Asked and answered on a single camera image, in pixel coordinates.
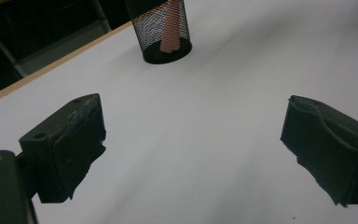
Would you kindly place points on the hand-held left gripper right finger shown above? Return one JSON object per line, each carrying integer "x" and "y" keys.
{"x": 329, "y": 149}

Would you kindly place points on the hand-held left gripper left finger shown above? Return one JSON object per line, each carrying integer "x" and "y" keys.
{"x": 65, "y": 146}

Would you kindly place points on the black mesh pen holder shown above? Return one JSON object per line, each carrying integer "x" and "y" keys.
{"x": 149, "y": 37}

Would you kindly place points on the pink hairbrush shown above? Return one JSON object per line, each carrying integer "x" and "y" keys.
{"x": 171, "y": 28}

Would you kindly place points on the grey metal desk frame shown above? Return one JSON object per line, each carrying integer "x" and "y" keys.
{"x": 59, "y": 46}

